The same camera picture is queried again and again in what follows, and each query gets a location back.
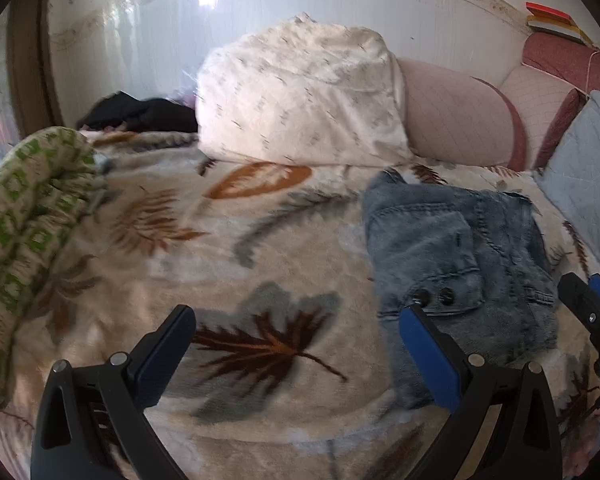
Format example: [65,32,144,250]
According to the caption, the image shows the rose padded headboard top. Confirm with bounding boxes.
[522,32,600,93]

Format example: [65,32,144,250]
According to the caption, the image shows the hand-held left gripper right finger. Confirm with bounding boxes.
[399,304,563,480]

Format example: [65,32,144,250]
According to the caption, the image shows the black cloth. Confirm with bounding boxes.
[76,91,198,133]

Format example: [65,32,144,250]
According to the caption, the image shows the pink quilted cushion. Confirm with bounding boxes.
[397,57,528,171]
[500,65,583,171]

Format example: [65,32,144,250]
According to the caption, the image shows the blue denim pants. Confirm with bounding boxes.
[362,167,563,411]

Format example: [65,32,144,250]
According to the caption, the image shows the leaf printed fleece blanket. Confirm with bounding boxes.
[0,127,600,480]

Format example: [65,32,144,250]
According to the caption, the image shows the green patterned cloth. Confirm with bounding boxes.
[0,127,101,411]

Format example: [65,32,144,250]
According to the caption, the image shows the yellow-edged book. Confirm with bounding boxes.
[530,22,598,48]

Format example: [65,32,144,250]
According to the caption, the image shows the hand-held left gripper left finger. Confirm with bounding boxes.
[30,304,197,480]

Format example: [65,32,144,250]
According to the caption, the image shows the wooden door frame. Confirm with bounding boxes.
[7,0,66,133]

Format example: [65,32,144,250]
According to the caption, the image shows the red book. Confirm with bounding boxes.
[526,2,570,20]

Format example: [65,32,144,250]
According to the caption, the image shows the folded white quilt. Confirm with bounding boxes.
[195,12,416,168]

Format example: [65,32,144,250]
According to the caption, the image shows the blue-grey quilted pillow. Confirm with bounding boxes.
[532,90,600,281]

